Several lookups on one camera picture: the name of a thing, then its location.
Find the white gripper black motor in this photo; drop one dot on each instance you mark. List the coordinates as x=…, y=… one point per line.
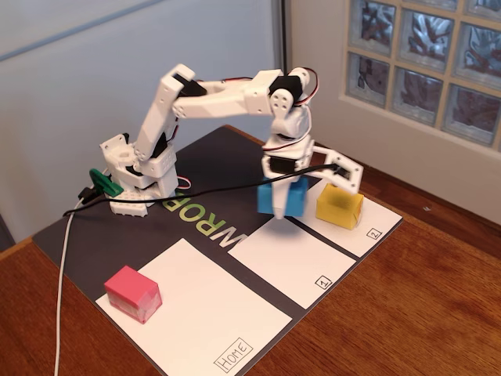
x=279, y=165

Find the blue paper box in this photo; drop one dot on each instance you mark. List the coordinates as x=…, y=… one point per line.
x=297, y=197

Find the white robot arm with base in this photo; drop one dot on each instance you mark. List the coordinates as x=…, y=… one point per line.
x=219, y=102

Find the yellow paper box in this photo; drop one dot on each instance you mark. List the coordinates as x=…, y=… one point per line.
x=336, y=211

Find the pink paper box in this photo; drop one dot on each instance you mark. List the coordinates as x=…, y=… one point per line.
x=129, y=290

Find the white paper sheet marked 1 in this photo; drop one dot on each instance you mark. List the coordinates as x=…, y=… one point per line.
x=289, y=258

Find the white paper sheet marked 2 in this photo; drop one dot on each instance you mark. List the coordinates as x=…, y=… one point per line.
x=375, y=219

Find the white paper sheet marked home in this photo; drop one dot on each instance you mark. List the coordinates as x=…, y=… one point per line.
x=203, y=305

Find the green clamp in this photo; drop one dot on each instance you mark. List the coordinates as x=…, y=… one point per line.
x=103, y=182

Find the black mat with lettering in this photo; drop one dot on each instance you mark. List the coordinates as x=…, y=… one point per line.
x=98, y=250

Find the glass block window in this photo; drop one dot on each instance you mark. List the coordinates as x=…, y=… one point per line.
x=419, y=31

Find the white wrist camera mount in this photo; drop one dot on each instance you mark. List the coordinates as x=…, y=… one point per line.
x=355, y=176

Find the grey metal door frame post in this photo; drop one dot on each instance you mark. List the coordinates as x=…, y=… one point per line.
x=282, y=58

